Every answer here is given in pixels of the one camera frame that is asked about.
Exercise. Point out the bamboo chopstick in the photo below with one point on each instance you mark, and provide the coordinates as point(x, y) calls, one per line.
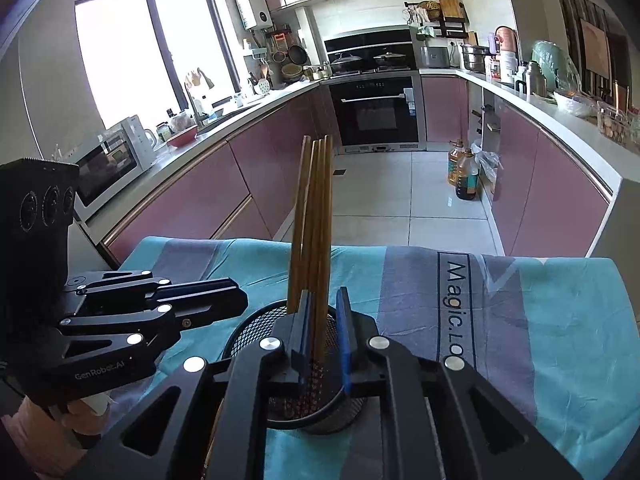
point(320, 314)
point(292, 301)
point(308, 243)
point(316, 264)

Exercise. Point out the blue grey tablecloth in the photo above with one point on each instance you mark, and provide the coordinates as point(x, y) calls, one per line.
point(555, 336)

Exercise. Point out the dark soy sauce bottle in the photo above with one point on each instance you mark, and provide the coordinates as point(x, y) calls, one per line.
point(467, 176)

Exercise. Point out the pink wall picture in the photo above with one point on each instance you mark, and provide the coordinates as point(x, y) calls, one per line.
point(597, 56)

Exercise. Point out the black range hood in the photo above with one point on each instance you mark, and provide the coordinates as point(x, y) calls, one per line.
point(371, 50)

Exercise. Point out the left hand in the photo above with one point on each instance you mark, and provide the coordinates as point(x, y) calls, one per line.
point(48, 444)

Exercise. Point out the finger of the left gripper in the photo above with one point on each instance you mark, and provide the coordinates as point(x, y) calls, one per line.
point(140, 326)
point(143, 287)

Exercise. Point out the white microwave oven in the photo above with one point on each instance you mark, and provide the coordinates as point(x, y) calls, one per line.
point(109, 161)

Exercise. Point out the yellow oil bottle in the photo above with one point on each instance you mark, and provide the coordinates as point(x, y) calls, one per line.
point(456, 154)

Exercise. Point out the mint green appliance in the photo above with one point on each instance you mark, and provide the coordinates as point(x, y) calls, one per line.
point(557, 67)

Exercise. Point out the glass jar with food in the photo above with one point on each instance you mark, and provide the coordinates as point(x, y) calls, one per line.
point(618, 126)

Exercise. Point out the white water heater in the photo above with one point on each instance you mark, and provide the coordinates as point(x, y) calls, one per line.
point(254, 14)

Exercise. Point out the pink bowl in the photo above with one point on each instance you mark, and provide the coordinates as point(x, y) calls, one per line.
point(183, 138)

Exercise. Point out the black mesh pen holder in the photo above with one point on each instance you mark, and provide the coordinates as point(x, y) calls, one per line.
point(320, 405)

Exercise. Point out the steel stock pot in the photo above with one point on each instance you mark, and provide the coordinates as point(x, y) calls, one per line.
point(473, 58)

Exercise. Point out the hanging frying pan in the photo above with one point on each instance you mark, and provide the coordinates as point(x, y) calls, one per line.
point(297, 54)

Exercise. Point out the kitchen window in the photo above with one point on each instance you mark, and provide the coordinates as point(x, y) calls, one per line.
point(153, 58)

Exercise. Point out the pink kettle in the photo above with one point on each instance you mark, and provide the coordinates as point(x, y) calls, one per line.
point(507, 39)

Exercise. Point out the black built-in oven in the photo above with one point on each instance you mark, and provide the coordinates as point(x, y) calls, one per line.
point(379, 112)

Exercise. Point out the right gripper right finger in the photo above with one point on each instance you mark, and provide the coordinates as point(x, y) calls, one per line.
point(439, 420)

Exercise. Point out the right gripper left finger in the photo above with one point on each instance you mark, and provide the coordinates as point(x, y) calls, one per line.
point(207, 420)

